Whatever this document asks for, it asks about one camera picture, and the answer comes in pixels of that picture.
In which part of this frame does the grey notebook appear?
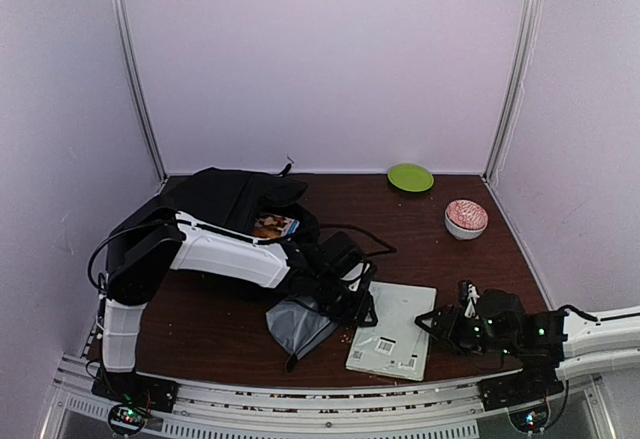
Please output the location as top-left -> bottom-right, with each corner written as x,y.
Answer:
345,281 -> 437,381

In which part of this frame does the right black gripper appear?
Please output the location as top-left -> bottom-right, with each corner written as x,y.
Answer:
414,307 -> 519,359

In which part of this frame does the left aluminium frame post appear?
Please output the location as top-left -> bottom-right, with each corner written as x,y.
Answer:
111,0 -> 168,184

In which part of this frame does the grey pencil pouch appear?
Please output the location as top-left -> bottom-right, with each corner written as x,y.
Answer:
265,298 -> 339,373

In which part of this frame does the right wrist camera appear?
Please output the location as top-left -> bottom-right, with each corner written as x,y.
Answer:
458,280 -> 480,319

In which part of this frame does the green plate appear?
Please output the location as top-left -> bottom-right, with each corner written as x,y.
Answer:
387,163 -> 435,193

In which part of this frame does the right aluminium frame post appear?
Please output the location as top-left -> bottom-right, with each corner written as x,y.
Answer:
484,0 -> 542,186

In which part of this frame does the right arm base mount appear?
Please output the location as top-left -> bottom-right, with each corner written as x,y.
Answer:
477,367 -> 569,438

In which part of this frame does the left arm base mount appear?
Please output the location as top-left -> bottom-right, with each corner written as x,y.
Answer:
91,365 -> 179,438

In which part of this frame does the red patterned bowl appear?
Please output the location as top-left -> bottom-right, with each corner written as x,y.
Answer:
444,199 -> 489,241

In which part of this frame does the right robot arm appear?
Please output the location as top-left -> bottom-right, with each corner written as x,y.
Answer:
414,282 -> 639,401

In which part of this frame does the black student backpack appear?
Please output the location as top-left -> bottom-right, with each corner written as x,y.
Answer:
107,156 -> 321,305

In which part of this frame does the aluminium frame post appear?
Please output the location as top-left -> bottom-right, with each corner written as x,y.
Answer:
111,0 -> 168,184
484,0 -> 542,186

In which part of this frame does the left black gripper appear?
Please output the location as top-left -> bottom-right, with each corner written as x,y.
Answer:
312,273 -> 380,329

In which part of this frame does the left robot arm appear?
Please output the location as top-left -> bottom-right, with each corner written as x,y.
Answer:
87,209 -> 377,403

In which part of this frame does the front aluminium rail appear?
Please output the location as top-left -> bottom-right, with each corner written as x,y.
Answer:
35,354 -> 621,438

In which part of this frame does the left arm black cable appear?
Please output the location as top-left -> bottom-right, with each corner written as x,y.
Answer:
319,223 -> 399,260

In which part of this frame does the dog picture book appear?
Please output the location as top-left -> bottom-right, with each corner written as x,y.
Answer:
252,213 -> 300,239

